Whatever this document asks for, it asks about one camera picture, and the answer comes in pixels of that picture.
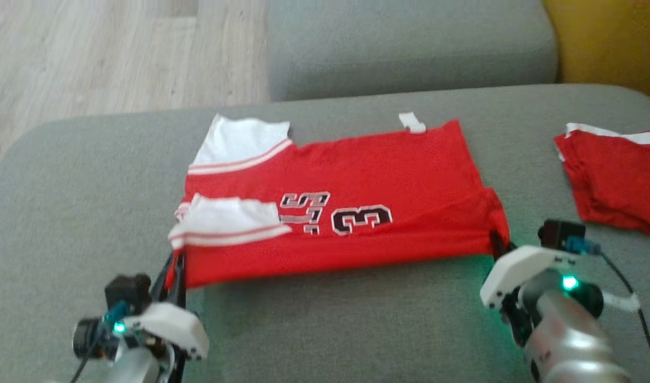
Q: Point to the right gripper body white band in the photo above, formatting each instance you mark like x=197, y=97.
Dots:
x=521, y=260

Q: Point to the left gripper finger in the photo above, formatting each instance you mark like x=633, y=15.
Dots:
x=180, y=282
x=164, y=284

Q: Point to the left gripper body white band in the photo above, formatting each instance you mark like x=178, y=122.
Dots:
x=170, y=324

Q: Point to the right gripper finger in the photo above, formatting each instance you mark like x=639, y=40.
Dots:
x=500, y=246

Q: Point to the red shorts with white stripe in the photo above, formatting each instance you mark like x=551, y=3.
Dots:
x=612, y=181

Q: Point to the red jersey with white sleeves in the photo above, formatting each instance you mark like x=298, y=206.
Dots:
x=383, y=170

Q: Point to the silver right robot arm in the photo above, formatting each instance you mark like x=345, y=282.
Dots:
x=564, y=335

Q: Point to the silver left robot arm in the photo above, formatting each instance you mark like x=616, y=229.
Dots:
x=133, y=367

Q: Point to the large grey sofa seat cushion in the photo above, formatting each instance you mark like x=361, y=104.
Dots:
x=330, y=330

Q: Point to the yellow sofa backrest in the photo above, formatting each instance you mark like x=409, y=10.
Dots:
x=612, y=42

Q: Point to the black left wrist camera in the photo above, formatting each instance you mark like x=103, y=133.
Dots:
x=128, y=292

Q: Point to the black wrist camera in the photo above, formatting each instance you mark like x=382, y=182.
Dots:
x=128, y=292
x=561, y=234

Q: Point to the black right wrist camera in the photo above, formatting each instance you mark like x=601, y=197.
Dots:
x=561, y=234

